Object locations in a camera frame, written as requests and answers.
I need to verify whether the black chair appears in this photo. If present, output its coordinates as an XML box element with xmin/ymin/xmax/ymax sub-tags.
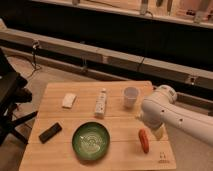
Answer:
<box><xmin>0</xmin><ymin>48</ymin><xmax>37</xmax><ymax>146</ymax></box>

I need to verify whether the black rectangular block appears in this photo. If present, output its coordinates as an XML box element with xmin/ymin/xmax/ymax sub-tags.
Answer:
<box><xmin>39</xmin><ymin>123</ymin><xmax>62</xmax><ymax>143</ymax></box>

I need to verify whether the black cable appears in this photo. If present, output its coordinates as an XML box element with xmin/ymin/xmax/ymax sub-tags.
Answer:
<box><xmin>27</xmin><ymin>40</ymin><xmax>43</xmax><ymax>78</ymax></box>

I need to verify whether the green ceramic bowl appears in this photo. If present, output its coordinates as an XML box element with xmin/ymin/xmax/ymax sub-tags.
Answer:
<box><xmin>72</xmin><ymin>122</ymin><xmax>110</xmax><ymax>161</ymax></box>

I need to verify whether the white sponge block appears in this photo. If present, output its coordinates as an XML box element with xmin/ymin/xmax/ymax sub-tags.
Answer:
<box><xmin>62</xmin><ymin>93</ymin><xmax>76</xmax><ymax>108</ymax></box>

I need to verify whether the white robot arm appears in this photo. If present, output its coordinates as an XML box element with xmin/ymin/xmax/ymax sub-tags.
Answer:
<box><xmin>141</xmin><ymin>85</ymin><xmax>213</xmax><ymax>146</ymax></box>

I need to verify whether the white tube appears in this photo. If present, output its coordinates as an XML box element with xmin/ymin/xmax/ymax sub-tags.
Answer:
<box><xmin>95</xmin><ymin>88</ymin><xmax>107</xmax><ymax>118</ymax></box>

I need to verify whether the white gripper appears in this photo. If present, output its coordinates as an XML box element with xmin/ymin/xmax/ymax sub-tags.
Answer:
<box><xmin>151</xmin><ymin>125</ymin><xmax>164</xmax><ymax>140</ymax></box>

